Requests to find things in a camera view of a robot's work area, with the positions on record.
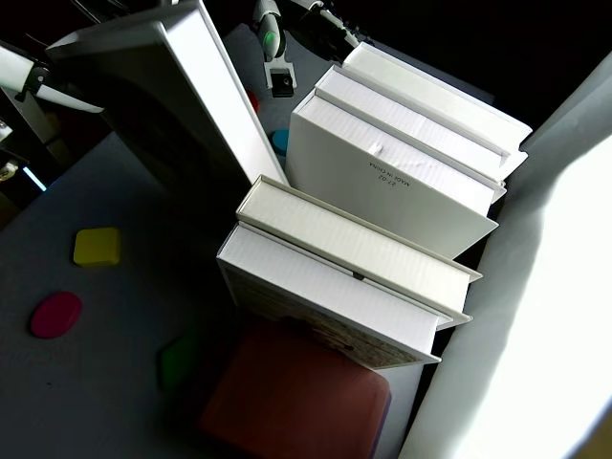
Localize white FASHIONINDIA book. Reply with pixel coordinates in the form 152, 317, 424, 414
45, 0, 292, 205

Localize blue round block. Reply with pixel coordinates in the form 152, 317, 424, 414
271, 127, 292, 157

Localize white book dark grey lettering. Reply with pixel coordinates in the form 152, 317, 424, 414
314, 64, 530, 190

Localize beige book Chinese lettering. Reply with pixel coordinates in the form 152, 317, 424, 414
235, 173, 484, 331

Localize yellow square block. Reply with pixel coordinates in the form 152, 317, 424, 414
72, 226, 122, 269

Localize cyan glowing light strip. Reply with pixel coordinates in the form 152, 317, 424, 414
21, 164, 49, 193

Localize green square block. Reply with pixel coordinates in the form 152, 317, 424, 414
159, 334, 202, 391

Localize magenta round block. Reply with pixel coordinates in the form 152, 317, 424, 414
30, 291, 83, 339

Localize red hardcover book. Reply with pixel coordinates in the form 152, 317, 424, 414
198, 317, 394, 459

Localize grey table cloth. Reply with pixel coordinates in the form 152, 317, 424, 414
0, 21, 612, 459

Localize wrist camera on white bracket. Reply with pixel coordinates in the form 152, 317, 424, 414
264, 59, 297, 99

